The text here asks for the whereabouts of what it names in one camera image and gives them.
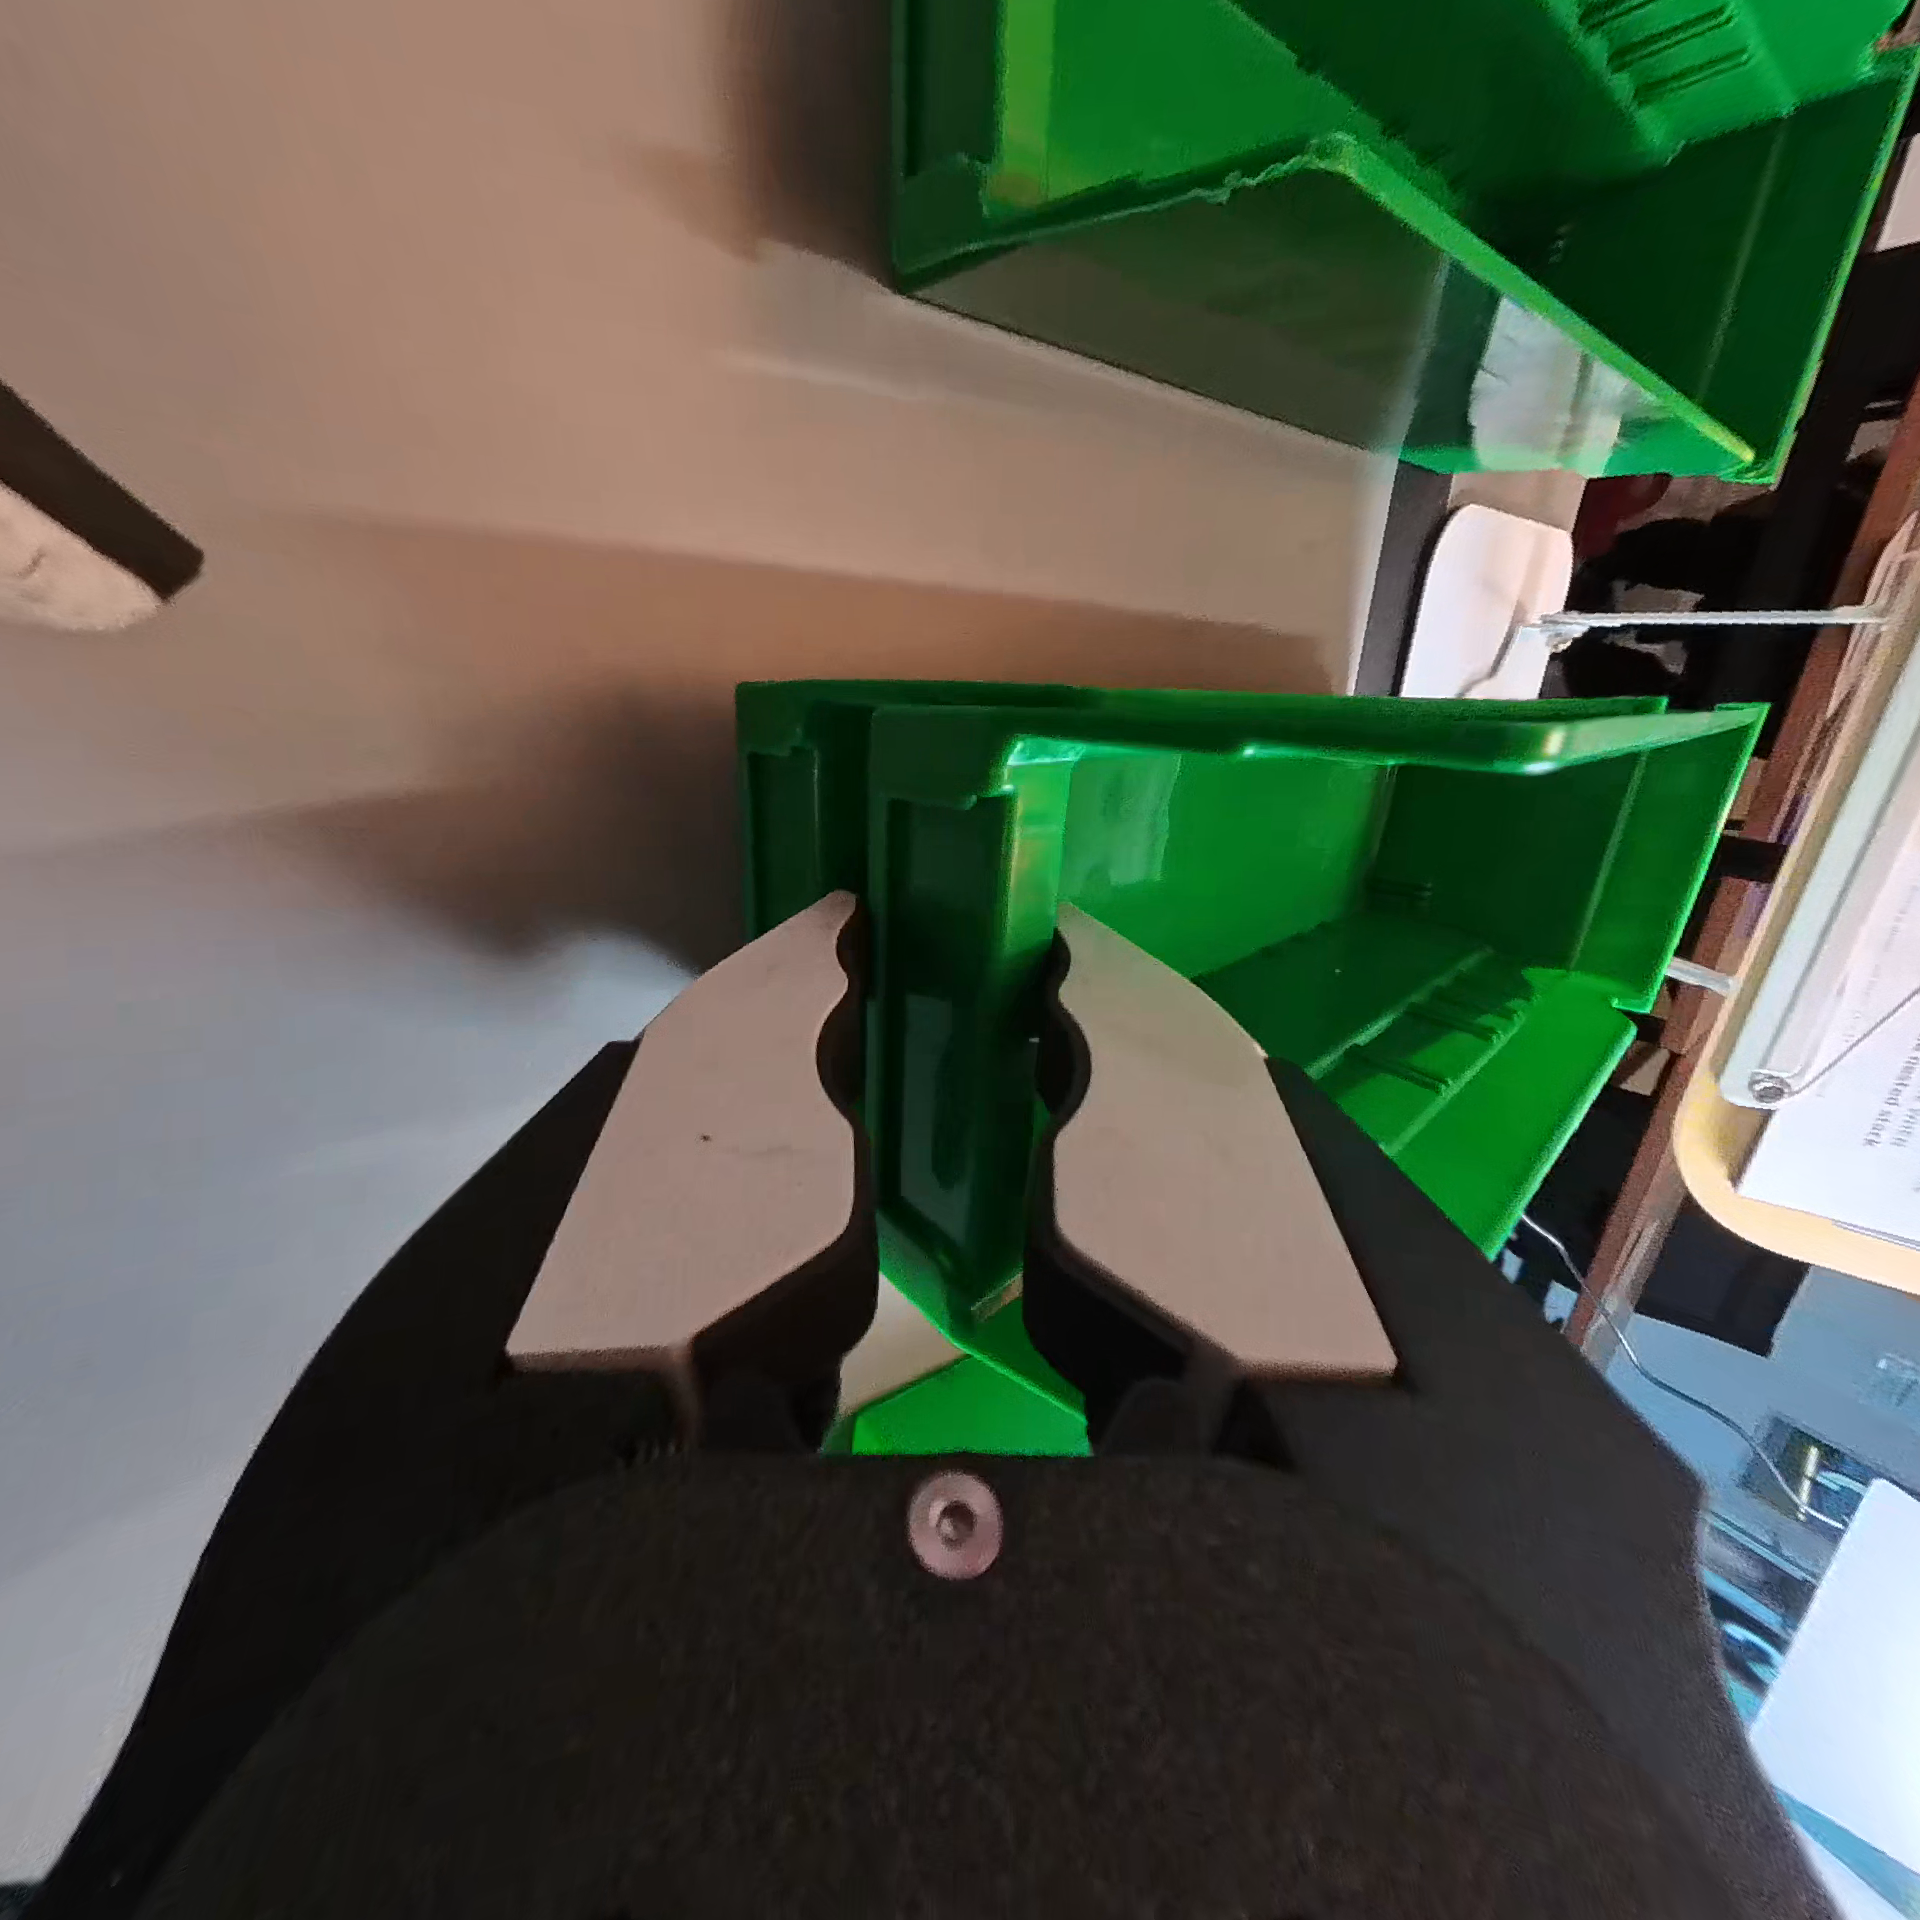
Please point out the green plastic bin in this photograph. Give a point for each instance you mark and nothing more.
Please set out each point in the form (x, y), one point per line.
(938, 1051)
(1200, 91)
(781, 810)

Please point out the white instruction sheet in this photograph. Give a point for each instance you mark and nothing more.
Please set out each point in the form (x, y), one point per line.
(1860, 1171)

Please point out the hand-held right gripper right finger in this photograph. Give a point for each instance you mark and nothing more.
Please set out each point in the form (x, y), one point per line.
(1215, 1185)

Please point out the white board stand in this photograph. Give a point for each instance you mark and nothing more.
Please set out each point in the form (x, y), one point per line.
(1485, 600)

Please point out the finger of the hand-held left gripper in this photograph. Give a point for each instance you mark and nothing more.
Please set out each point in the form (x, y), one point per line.
(74, 555)

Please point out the clear page holder bar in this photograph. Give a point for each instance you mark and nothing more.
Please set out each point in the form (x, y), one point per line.
(1831, 931)

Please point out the brown wooden table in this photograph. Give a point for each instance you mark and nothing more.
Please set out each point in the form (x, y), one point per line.
(1643, 1200)

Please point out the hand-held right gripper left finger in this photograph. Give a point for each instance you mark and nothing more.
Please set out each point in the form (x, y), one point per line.
(691, 1185)

